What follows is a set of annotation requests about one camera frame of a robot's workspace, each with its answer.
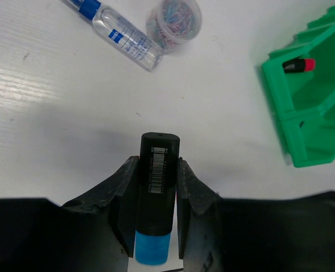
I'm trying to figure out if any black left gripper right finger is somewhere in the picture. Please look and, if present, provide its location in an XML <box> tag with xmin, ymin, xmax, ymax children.
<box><xmin>176</xmin><ymin>159</ymin><xmax>335</xmax><ymax>271</ymax></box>

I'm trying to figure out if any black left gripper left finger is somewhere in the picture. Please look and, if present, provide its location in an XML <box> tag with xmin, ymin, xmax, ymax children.
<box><xmin>0</xmin><ymin>156</ymin><xmax>138</xmax><ymax>271</ymax></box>

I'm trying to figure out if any blue-capped black highlighter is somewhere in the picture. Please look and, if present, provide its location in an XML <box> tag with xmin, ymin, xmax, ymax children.
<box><xmin>135</xmin><ymin>132</ymin><xmax>180</xmax><ymax>266</ymax></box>

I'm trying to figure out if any pink-capped black highlighter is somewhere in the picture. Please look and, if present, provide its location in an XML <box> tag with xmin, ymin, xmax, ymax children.
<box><xmin>282</xmin><ymin>58</ymin><xmax>316</xmax><ymax>73</ymax></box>

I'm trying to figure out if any clear blue-capped spray bottle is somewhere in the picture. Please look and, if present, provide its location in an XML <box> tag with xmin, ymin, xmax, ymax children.
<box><xmin>64</xmin><ymin>0</ymin><xmax>164</xmax><ymax>71</ymax></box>

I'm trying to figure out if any clear jar of paper clips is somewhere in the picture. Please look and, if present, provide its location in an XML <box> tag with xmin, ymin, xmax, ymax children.
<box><xmin>146</xmin><ymin>0</ymin><xmax>202</xmax><ymax>54</ymax></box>

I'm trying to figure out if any green compartment tray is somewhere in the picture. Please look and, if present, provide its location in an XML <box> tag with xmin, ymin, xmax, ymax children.
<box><xmin>262</xmin><ymin>6</ymin><xmax>335</xmax><ymax>168</ymax></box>

